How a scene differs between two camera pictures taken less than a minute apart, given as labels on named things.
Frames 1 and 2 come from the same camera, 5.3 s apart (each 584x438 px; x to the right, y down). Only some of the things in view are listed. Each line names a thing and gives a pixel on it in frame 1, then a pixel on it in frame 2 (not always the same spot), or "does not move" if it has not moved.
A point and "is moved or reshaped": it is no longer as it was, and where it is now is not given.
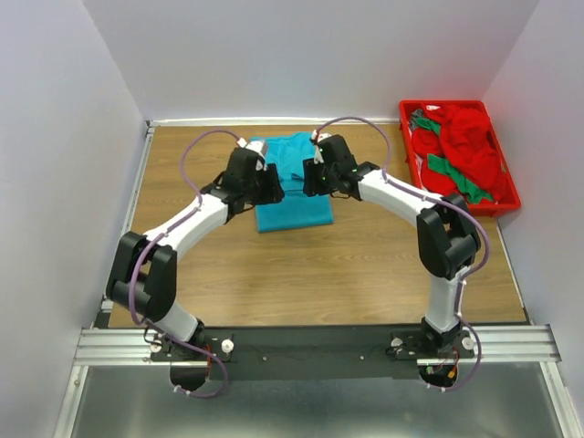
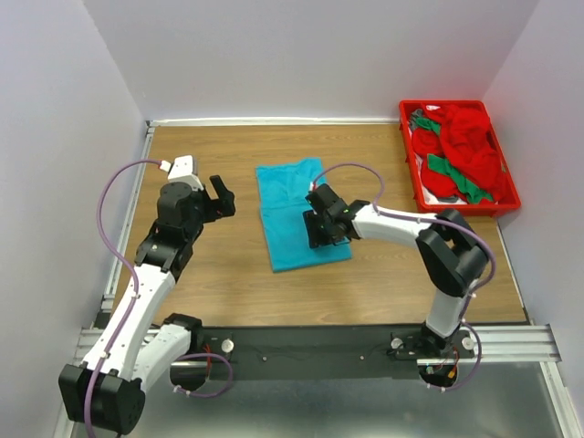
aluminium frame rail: (107, 343) does not move
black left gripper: (273, 192) to (222, 207)
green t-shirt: (475, 192) does not move
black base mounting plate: (315, 353) does not move
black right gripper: (310, 183) to (310, 220)
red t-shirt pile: (465, 141) does not move
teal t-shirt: (295, 210) is moved or reshaped
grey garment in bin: (418, 113) does not move
